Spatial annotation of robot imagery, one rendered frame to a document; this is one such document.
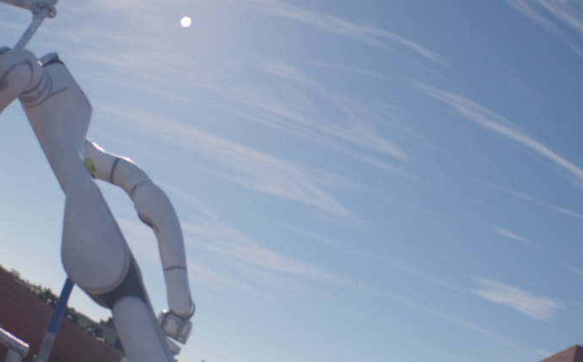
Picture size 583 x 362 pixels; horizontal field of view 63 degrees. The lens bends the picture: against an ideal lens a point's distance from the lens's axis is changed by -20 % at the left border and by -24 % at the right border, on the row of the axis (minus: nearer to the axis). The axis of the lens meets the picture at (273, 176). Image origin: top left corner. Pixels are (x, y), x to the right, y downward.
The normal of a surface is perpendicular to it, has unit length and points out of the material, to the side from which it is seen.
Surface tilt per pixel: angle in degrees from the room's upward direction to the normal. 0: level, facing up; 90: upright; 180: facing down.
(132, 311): 90
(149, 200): 94
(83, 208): 91
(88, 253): 90
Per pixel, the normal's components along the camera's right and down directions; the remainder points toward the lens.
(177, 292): 0.03, -0.55
